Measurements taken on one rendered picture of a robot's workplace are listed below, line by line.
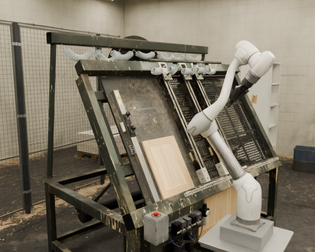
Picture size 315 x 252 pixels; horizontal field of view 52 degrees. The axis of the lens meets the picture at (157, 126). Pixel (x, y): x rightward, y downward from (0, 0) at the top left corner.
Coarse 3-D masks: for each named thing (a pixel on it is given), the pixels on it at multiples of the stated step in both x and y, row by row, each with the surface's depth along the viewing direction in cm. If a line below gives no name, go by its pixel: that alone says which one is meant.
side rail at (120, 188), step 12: (84, 84) 243; (84, 96) 246; (96, 108) 240; (96, 120) 237; (96, 132) 239; (108, 144) 233; (108, 156) 231; (108, 168) 233; (120, 168) 230; (120, 180) 226; (120, 192) 226; (120, 204) 227; (132, 204) 224
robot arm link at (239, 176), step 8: (208, 128) 229; (216, 128) 232; (208, 136) 232; (216, 136) 231; (216, 144) 231; (224, 144) 231; (216, 152) 233; (224, 152) 230; (224, 160) 231; (232, 160) 230; (232, 168) 229; (240, 168) 230; (232, 176) 232; (240, 176) 229; (248, 176) 228; (240, 184) 227; (256, 184) 227
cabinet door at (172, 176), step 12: (144, 144) 258; (156, 144) 266; (168, 144) 275; (156, 156) 261; (168, 156) 269; (180, 156) 278; (156, 168) 255; (168, 168) 264; (180, 168) 272; (156, 180) 251; (168, 180) 258; (180, 180) 266; (168, 192) 252
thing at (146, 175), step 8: (112, 96) 261; (120, 104) 258; (120, 112) 256; (128, 136) 252; (136, 144) 250; (136, 152) 247; (136, 160) 248; (144, 160) 248; (144, 168) 245; (144, 176) 243; (152, 184) 243; (152, 192) 240; (152, 200) 240
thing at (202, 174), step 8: (160, 64) 300; (160, 80) 303; (168, 80) 302; (168, 88) 298; (168, 96) 298; (168, 104) 299; (176, 104) 297; (176, 112) 293; (176, 120) 294; (184, 120) 293; (184, 128) 288; (184, 136) 289; (192, 144) 288; (192, 152) 284; (200, 160) 284; (200, 168) 280; (200, 176) 280; (208, 176) 281
